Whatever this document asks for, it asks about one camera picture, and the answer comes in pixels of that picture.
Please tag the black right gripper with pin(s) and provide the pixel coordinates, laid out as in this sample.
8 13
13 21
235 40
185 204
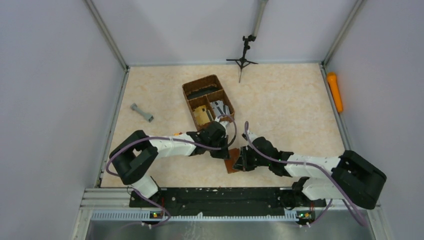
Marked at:
242 164

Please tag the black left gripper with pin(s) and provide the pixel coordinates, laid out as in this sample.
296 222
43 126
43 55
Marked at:
224 153

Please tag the brown leather card holder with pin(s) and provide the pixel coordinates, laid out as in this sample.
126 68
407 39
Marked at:
234 155

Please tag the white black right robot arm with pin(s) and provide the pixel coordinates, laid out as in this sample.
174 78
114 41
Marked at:
347 177

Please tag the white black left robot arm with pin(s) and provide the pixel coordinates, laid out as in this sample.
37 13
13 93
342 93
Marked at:
133 157

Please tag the gold cards in basket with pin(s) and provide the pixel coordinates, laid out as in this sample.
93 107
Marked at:
202 115

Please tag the silver cards in basket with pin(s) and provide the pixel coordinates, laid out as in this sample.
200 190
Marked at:
220 108

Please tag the black cards in basket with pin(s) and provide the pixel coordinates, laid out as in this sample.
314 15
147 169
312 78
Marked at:
202 92

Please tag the brown wicker divided basket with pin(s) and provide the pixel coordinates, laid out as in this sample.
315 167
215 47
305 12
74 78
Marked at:
204 82

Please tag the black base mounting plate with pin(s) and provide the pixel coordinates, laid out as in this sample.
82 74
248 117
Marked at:
232 201

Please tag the black mini tripod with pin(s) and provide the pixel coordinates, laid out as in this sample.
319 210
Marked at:
243 62

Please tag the grey plastic dumbbell piece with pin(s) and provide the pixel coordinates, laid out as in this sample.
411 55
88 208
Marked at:
147 116

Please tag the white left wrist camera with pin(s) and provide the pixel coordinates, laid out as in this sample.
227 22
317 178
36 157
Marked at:
224 123

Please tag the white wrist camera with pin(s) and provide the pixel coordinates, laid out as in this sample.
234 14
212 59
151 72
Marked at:
224 123
249 136

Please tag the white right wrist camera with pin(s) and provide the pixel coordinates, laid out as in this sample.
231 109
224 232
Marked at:
249 136

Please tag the orange cylinder handle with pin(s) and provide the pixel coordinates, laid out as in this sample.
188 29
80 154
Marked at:
333 85

